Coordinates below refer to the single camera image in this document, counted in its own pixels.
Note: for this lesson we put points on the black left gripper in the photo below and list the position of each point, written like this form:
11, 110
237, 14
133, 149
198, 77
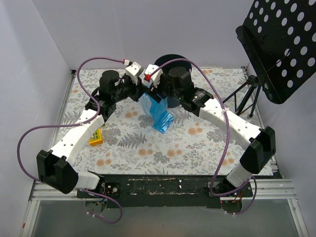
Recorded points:
136, 91

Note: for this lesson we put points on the floral patterned table mat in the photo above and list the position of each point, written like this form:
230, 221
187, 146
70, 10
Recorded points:
190, 146

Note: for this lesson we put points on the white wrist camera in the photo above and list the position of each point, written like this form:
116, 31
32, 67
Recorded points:
133, 70
152, 74

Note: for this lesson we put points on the blue plastic trash bag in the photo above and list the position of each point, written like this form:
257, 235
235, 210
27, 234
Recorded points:
157, 111

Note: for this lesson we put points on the yellow toy block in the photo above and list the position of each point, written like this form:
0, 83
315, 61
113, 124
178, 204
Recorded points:
96, 138

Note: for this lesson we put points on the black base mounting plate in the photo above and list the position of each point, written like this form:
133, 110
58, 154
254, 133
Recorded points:
169, 190

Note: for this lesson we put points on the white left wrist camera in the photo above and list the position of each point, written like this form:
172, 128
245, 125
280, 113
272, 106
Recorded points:
133, 70

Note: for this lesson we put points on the black perforated music stand tray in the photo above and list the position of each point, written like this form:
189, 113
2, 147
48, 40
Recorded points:
279, 38

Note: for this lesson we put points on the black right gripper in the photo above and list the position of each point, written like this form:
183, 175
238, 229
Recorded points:
154, 93

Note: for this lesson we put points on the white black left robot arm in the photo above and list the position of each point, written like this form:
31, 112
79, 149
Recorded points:
55, 167

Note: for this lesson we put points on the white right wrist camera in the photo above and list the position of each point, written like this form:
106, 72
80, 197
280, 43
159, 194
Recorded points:
152, 74

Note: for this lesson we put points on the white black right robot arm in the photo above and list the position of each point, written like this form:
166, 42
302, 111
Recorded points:
259, 144

